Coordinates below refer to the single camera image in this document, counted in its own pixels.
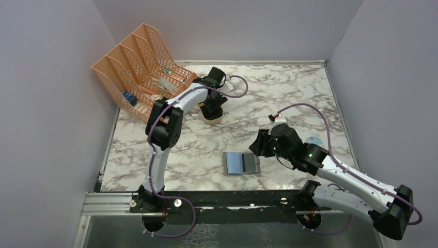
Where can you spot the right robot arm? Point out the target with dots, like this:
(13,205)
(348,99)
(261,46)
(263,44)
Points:
(388,208)

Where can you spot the beige oval tray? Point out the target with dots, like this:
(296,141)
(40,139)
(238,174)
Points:
(213,117)

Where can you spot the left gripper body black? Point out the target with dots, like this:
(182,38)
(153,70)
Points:
(217,99)

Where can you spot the grey leather card holder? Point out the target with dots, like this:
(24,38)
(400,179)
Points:
(233,164)

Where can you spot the white tube in organizer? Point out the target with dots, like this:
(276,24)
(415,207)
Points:
(164,83)

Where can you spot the blue item in organizer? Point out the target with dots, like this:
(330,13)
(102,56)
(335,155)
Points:
(132,99)

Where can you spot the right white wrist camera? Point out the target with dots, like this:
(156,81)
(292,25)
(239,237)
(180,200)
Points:
(276,119)

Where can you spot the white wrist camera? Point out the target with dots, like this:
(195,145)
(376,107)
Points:
(227,87)
(276,119)

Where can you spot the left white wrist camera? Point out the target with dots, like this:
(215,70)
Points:
(227,87)

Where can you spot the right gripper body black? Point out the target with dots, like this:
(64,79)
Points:
(282,153)

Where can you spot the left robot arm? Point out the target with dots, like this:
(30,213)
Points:
(165,124)

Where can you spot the orange plastic file organizer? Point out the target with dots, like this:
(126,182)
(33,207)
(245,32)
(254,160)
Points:
(131,65)

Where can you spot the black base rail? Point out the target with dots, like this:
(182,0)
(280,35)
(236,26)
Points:
(176,213)

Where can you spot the green capped marker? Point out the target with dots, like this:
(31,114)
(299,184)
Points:
(168,71)

